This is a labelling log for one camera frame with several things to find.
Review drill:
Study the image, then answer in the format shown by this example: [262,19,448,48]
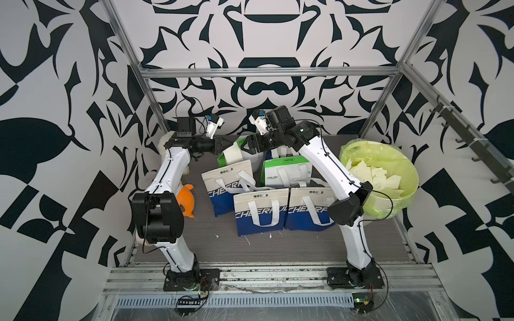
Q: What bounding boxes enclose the blue white front right bag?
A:
[285,187,336,231]

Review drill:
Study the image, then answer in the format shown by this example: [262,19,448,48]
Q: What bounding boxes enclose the orange plush monster toy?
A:
[176,184,195,218]

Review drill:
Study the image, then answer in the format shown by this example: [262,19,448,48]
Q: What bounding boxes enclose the torn paper pieces in bin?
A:
[345,159,404,199]

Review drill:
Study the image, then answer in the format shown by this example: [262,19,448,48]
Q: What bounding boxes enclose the green plastic bin liner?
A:
[339,139,419,219]

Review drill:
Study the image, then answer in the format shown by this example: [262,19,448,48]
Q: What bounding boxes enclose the green white back left bag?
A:
[218,136,264,173]

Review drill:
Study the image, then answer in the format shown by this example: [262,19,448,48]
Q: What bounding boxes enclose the aluminium frame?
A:
[107,1,513,270]

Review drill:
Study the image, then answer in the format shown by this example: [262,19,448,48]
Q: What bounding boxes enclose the green white middle bag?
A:
[261,156,313,189]

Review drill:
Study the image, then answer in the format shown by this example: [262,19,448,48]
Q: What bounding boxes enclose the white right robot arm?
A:
[242,106,384,290]

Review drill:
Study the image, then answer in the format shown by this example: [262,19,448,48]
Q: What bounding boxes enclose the blue white front left bag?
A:
[234,189,290,237]

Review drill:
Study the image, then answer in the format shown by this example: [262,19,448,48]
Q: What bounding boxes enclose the black wall hook rail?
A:
[428,96,513,193]

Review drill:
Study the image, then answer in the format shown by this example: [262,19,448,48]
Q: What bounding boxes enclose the white blue back right bag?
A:
[265,146,299,161]

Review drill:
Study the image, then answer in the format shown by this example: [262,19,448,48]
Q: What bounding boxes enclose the green white bag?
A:
[261,156,313,189]
[218,136,264,173]

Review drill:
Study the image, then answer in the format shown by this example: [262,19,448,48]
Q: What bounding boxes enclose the white plush rabbit toy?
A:
[157,131,175,163]

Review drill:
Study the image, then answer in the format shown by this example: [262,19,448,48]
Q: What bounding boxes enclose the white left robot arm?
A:
[131,115,224,291]

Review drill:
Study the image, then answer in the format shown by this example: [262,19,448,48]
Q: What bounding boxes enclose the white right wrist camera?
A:
[249,110,270,136]

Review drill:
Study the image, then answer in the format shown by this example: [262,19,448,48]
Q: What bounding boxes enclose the white receipt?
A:
[223,144,243,165]

